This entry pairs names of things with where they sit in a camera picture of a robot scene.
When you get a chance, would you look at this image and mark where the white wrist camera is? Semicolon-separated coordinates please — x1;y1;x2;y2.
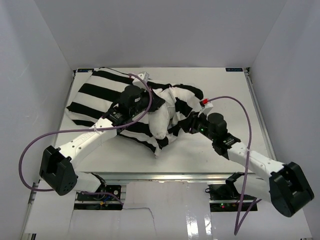
198;98;214;117
128;71;149;90

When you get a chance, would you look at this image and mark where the aluminium table frame rail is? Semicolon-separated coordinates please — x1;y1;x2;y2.
243;67;277;161

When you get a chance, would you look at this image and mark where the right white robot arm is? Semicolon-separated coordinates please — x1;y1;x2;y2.
179;111;315;217

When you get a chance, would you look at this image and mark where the purple cable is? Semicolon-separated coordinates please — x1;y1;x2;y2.
19;73;154;207
207;94;252;236

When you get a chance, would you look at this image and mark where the right blue corner label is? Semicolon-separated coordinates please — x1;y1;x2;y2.
225;67;243;72

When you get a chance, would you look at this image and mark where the blue corner label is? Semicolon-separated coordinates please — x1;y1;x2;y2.
76;68;95;73
225;67;243;72

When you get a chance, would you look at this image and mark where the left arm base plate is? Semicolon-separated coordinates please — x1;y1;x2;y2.
74;184;125;211

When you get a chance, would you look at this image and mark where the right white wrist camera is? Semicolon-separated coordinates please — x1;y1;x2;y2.
198;98;214;117

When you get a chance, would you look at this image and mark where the white pillow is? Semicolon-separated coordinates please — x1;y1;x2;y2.
147;86;198;141

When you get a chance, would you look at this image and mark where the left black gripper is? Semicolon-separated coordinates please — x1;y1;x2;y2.
129;85;165;117

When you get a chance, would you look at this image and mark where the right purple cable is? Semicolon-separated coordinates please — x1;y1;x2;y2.
207;94;252;236

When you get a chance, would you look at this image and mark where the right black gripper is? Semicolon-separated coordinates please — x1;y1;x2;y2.
178;110;216;142

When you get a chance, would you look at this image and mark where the black white striped pillowcase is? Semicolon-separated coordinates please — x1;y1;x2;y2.
65;66;205;159

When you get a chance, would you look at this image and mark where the left blue corner label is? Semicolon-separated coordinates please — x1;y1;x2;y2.
76;68;95;73

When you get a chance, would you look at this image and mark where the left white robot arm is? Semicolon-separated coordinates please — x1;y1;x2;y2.
39;85;165;200

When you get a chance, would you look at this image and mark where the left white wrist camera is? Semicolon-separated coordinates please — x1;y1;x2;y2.
128;71;149;90

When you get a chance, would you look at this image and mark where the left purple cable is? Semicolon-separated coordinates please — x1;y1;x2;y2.
19;73;154;207

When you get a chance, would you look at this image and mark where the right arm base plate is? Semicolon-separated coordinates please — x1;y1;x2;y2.
206;183;258;212

